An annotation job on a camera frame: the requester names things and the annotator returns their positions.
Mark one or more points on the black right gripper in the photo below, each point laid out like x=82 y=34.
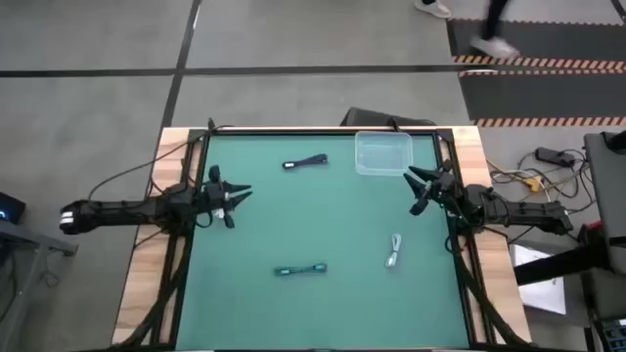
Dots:
x=442 y=186

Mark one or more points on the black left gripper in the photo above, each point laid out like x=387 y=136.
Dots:
x=215 y=195

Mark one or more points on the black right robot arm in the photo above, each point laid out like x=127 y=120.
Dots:
x=528 y=212

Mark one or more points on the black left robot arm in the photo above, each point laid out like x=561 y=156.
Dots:
x=122 y=212

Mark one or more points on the clear plastic container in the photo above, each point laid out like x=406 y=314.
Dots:
x=384 y=166

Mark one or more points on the black chair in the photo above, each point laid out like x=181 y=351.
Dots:
x=381 y=117

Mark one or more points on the green table mat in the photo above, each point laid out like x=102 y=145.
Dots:
x=318 y=220

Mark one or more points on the black power brick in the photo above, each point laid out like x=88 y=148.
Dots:
x=555 y=156

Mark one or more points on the black floor mat hazard edge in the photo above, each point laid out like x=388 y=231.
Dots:
x=548 y=46
x=543 y=95

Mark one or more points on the person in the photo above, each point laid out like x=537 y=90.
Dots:
x=494 y=46

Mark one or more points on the white paper sheet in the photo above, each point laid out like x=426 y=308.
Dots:
x=540 y=288

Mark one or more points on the black stand beam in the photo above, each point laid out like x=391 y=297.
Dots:
x=562 y=264

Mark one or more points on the gray cart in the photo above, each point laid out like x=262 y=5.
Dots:
x=609 y=195

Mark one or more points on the gray side desk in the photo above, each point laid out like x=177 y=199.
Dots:
x=29 y=239

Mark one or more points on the black electronic device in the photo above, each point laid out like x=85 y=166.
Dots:
x=10 y=207

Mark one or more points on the black metal table frame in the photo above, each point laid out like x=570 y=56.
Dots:
x=323 y=131

